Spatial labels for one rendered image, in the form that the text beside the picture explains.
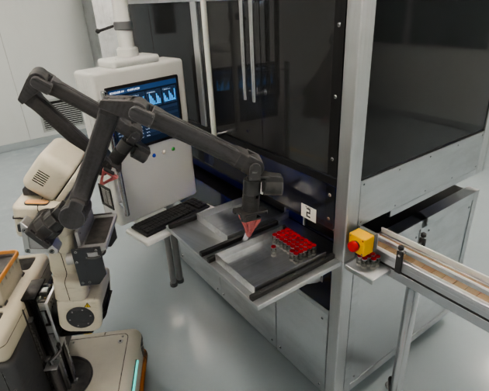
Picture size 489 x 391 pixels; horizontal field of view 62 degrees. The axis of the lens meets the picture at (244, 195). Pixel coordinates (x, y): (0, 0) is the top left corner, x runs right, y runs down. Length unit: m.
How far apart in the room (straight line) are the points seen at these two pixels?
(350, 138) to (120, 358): 1.48
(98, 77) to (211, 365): 1.58
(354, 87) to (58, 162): 0.98
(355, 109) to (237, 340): 1.62
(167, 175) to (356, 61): 1.23
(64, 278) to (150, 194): 0.69
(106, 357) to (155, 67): 1.41
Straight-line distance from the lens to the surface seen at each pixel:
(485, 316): 1.50
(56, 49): 6.57
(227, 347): 2.51
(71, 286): 1.68
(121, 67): 1.99
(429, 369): 2.53
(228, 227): 1.84
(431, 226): 2.08
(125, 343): 2.25
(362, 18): 1.33
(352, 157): 1.42
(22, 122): 6.61
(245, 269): 1.57
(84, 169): 1.29
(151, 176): 2.14
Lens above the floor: 1.81
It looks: 26 degrees down
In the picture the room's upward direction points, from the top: 3 degrees counter-clockwise
